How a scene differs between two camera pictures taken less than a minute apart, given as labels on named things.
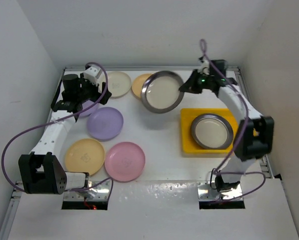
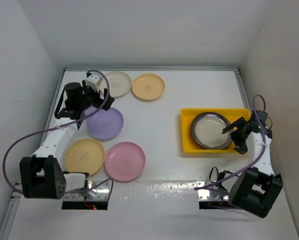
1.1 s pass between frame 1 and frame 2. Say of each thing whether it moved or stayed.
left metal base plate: stayed
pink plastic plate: stayed
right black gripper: moved
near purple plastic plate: stayed
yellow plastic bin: stayed
